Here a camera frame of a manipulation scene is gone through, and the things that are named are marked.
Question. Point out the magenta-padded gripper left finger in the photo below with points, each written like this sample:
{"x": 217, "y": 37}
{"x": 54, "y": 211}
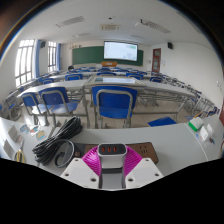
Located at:
{"x": 80, "y": 171}

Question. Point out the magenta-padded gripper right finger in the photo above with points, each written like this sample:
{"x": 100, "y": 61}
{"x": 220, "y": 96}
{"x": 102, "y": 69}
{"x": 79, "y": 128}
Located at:
{"x": 145, "y": 170}

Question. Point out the white charger block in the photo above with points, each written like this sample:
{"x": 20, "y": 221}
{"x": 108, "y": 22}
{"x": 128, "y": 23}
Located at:
{"x": 112, "y": 161}

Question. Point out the blue metal-framed chair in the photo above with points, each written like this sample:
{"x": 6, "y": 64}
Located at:
{"x": 115, "y": 101}
{"x": 31, "y": 103}
{"x": 162, "y": 121}
{"x": 56, "y": 100}

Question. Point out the colourful printed card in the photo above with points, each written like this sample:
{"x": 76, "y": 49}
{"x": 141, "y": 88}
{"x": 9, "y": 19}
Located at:
{"x": 41, "y": 135}
{"x": 24, "y": 129}
{"x": 34, "y": 129}

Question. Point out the yellow tool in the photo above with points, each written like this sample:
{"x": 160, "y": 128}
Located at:
{"x": 20, "y": 156}

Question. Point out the small white box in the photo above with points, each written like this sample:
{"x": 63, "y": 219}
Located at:
{"x": 204, "y": 133}
{"x": 209, "y": 128}

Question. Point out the small white card stand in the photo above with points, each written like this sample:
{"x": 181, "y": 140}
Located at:
{"x": 8, "y": 149}
{"x": 13, "y": 132}

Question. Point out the grey framed desk console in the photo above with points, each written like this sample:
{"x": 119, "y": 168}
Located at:
{"x": 115, "y": 80}

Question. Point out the group of blue chairs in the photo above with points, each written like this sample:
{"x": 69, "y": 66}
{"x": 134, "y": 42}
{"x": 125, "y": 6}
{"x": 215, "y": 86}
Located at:
{"x": 74, "y": 77}

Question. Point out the red door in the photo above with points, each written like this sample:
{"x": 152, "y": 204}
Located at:
{"x": 222, "y": 115}

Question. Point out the brown wooden door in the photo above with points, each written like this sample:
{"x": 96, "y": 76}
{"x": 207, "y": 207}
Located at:
{"x": 156, "y": 60}

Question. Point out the orange lectern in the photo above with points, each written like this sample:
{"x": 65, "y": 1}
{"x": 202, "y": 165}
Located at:
{"x": 109, "y": 63}

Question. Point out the green chalkboard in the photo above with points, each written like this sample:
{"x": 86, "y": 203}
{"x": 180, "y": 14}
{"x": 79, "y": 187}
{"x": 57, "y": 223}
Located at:
{"x": 86, "y": 55}

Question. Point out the narrow window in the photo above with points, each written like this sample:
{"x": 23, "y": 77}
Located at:
{"x": 52, "y": 56}

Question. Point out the projection screen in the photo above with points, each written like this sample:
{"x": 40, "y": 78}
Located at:
{"x": 120, "y": 51}

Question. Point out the large window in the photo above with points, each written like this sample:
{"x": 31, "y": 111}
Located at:
{"x": 24, "y": 63}

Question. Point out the ceiling projector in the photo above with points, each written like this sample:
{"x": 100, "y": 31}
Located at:
{"x": 140, "y": 23}

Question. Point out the group of ceiling lights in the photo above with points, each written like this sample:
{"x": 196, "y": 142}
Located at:
{"x": 70, "y": 21}

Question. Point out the black wall speaker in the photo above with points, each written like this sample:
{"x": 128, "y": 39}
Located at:
{"x": 170, "y": 45}
{"x": 43, "y": 44}

